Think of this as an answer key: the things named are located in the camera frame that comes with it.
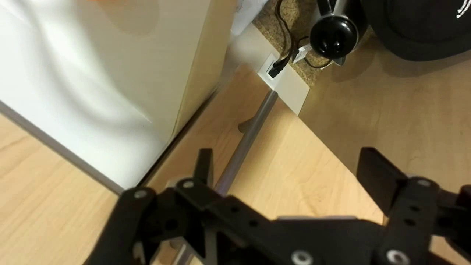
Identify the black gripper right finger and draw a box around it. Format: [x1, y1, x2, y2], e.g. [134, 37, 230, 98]
[356, 146, 471, 265]

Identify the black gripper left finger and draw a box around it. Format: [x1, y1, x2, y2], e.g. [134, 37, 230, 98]
[87, 148, 269, 265]

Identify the large light wood cabinet door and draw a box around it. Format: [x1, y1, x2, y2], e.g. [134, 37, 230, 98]
[141, 27, 471, 265]

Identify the white range hood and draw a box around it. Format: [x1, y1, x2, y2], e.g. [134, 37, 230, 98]
[0, 0, 240, 192]

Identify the black pot on stove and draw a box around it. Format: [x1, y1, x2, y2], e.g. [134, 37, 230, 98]
[359, 0, 471, 64]

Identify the white wall outlet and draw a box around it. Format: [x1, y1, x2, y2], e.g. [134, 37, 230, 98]
[256, 51, 312, 118]

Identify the black power plug cable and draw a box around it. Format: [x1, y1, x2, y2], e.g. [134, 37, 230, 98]
[266, 0, 336, 80]

